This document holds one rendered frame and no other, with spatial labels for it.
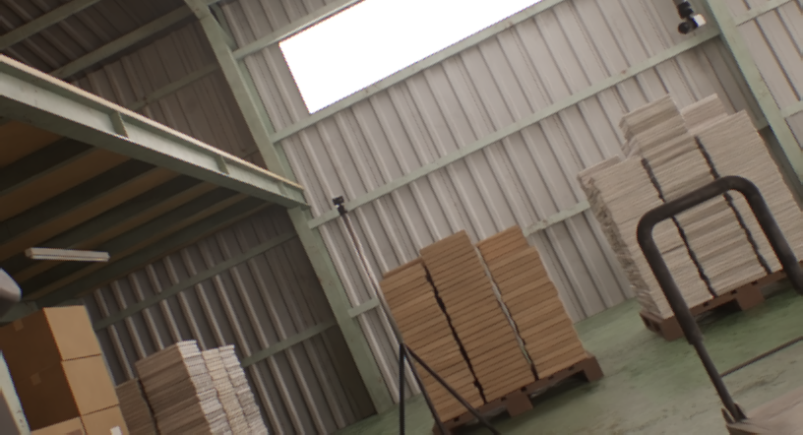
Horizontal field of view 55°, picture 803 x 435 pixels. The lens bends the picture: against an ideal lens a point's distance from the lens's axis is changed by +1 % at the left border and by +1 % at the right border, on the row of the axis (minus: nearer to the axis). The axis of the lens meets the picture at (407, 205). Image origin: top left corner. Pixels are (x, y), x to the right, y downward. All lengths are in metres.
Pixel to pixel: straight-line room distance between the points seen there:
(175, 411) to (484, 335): 2.14
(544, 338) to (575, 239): 4.49
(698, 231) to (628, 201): 0.47
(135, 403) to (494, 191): 5.24
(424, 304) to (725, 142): 2.17
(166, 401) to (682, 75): 6.88
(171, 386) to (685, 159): 3.69
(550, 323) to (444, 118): 5.04
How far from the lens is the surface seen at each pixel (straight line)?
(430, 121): 9.55
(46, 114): 4.68
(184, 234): 9.23
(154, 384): 5.60
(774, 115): 9.62
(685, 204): 2.16
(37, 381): 5.15
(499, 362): 4.92
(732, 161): 5.32
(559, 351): 4.94
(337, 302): 9.24
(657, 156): 5.25
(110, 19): 10.53
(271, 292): 9.78
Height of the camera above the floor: 0.74
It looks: 8 degrees up
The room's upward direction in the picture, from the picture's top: 25 degrees counter-clockwise
